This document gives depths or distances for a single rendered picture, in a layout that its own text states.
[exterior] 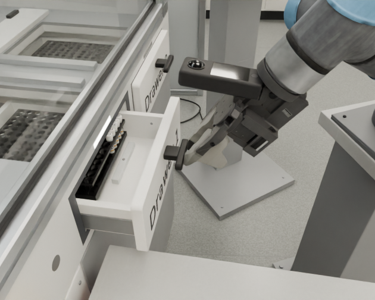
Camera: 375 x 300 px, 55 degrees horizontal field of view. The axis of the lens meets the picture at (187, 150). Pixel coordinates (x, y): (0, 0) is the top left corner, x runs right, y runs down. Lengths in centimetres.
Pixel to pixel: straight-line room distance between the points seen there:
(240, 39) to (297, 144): 86
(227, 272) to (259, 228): 104
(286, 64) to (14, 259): 39
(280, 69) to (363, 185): 61
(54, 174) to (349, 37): 39
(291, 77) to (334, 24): 8
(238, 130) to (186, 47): 180
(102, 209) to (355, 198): 71
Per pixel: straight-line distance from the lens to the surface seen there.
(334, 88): 274
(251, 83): 50
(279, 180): 186
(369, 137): 96
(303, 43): 47
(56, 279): 56
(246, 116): 51
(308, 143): 217
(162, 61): 89
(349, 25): 46
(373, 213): 104
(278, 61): 48
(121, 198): 65
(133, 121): 75
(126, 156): 71
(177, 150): 62
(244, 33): 150
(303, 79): 48
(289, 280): 66
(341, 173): 109
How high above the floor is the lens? 131
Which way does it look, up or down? 41 degrees down
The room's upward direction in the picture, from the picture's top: straight up
